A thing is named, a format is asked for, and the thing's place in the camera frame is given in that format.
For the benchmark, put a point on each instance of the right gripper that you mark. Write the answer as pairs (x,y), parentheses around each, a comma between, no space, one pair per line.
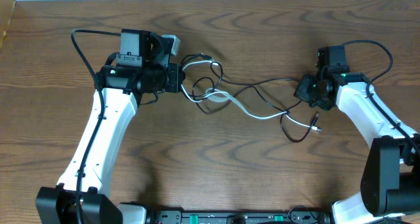
(301,92)

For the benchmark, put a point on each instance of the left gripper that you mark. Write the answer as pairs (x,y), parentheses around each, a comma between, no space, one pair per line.
(177,75)

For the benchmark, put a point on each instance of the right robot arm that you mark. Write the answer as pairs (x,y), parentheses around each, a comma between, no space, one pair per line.
(389,187)

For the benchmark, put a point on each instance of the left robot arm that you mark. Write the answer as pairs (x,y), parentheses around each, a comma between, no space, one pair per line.
(81,195)

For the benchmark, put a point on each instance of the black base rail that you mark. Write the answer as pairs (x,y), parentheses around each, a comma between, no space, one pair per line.
(299,215)

